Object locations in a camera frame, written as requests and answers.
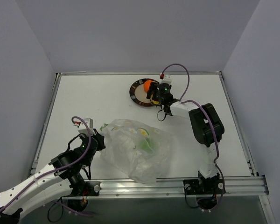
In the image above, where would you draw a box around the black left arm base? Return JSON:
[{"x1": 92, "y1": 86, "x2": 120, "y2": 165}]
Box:
[{"x1": 47, "y1": 181, "x2": 101, "y2": 223}]

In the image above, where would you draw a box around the orange fake persimmon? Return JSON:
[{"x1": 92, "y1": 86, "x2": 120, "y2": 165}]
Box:
[{"x1": 143, "y1": 80, "x2": 154, "y2": 93}]

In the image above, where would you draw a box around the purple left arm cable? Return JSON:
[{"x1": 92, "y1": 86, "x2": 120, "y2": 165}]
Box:
[{"x1": 0, "y1": 116, "x2": 92, "y2": 217}]

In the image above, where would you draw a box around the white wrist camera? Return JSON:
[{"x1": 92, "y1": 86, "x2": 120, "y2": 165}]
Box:
[
  {"x1": 160, "y1": 73, "x2": 172, "y2": 85},
  {"x1": 73, "y1": 118, "x2": 95, "y2": 136}
]

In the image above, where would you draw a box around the clear printed plastic bag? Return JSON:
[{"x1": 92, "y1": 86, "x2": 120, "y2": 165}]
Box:
[{"x1": 99, "y1": 119, "x2": 173, "y2": 184}]

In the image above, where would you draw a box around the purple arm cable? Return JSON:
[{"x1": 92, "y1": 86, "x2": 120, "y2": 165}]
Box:
[
  {"x1": 161, "y1": 63, "x2": 224, "y2": 203},
  {"x1": 0, "y1": 116, "x2": 92, "y2": 217}
]

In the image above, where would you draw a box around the green fake fruit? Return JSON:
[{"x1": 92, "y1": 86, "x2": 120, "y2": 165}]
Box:
[{"x1": 139, "y1": 137, "x2": 155, "y2": 152}]

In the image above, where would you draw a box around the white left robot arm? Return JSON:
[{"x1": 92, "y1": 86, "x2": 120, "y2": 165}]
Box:
[{"x1": 0, "y1": 132, "x2": 105, "y2": 224}]

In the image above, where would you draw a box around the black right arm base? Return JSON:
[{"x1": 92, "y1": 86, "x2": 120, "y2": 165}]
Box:
[{"x1": 183, "y1": 173, "x2": 226, "y2": 213}]

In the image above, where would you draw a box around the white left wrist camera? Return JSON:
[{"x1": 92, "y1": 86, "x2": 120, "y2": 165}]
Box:
[{"x1": 73, "y1": 118, "x2": 95, "y2": 136}]

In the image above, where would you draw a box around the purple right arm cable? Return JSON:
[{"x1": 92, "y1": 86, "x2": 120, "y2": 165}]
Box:
[{"x1": 161, "y1": 63, "x2": 224, "y2": 203}]

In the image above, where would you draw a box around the yellow fake lemon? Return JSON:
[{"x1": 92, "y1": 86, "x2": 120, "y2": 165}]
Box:
[{"x1": 150, "y1": 99, "x2": 159, "y2": 105}]

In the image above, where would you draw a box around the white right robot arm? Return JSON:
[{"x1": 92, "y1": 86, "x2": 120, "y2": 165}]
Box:
[{"x1": 144, "y1": 81, "x2": 225, "y2": 179}]

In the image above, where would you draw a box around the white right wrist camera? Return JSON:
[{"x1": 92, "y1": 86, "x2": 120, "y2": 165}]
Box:
[{"x1": 160, "y1": 73, "x2": 172, "y2": 85}]

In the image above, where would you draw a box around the aluminium front rail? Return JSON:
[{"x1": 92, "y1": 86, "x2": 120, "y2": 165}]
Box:
[{"x1": 60, "y1": 176, "x2": 270, "y2": 200}]

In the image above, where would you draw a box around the brown rimmed ceramic plate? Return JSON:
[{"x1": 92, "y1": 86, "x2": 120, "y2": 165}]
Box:
[{"x1": 129, "y1": 78, "x2": 159, "y2": 107}]

